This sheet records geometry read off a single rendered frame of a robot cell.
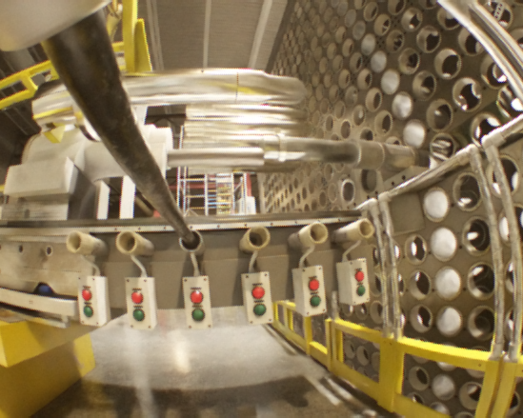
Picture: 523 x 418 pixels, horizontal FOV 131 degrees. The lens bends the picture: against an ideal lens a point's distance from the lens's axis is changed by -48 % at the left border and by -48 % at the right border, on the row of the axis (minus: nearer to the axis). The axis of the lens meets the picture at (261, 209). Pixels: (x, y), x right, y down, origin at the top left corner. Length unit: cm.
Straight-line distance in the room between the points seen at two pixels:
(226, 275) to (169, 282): 18
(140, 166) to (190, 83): 69
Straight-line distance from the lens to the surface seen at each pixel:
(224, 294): 74
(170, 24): 998
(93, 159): 114
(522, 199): 153
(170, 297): 75
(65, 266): 96
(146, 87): 86
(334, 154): 123
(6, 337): 94
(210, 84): 83
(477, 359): 84
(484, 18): 15
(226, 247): 77
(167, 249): 78
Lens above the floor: 78
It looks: 15 degrees up
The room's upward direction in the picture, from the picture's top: 5 degrees counter-clockwise
